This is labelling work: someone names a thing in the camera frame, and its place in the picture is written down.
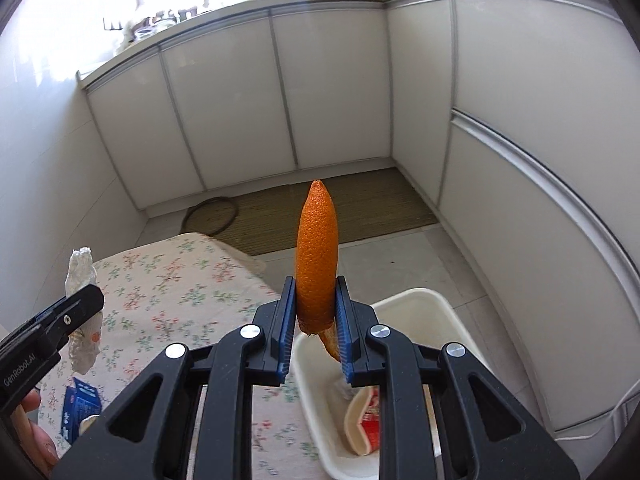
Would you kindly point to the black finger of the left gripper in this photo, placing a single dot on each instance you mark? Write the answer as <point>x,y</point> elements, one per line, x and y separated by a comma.
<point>47,331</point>

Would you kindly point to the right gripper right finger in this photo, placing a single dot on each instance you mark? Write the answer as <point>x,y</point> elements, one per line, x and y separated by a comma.
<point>523,448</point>

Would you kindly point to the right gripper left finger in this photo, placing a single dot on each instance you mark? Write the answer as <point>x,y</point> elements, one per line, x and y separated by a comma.
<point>188,414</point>

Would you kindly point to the white tissue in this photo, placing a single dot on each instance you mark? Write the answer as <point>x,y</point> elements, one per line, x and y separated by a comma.
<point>87,317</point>

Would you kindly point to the white paper cup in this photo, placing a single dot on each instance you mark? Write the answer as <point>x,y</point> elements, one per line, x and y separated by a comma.
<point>362,422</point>

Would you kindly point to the long orange peel strip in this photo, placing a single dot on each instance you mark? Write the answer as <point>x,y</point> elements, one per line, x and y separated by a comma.
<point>316,267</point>

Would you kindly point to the white plastic trash bin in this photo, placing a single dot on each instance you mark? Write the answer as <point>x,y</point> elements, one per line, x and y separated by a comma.
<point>430,418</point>

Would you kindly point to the white kitchen cabinets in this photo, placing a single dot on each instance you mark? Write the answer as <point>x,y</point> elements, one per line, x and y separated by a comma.
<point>518,120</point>

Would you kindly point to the person's left hand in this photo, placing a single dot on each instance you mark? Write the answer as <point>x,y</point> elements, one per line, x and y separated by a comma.
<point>34,440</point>

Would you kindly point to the small blue carton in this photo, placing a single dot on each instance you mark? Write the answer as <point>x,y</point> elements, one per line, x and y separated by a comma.
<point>81,401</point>

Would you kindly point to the floral tablecloth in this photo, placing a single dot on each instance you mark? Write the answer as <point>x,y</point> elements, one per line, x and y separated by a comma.
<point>194,290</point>

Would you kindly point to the brown floor mat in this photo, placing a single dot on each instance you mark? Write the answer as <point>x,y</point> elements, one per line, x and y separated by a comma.
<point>368,204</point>

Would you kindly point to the round woven tray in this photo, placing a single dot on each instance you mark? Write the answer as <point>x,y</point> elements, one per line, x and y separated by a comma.
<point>210,217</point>

